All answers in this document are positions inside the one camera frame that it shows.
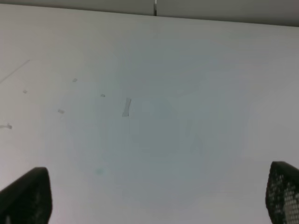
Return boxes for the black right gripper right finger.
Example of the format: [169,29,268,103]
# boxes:
[265,161,299,224]

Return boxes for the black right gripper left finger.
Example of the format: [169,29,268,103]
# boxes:
[0,167,51,224]

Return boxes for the clear tape strip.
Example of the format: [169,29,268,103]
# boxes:
[122,98,131,117]

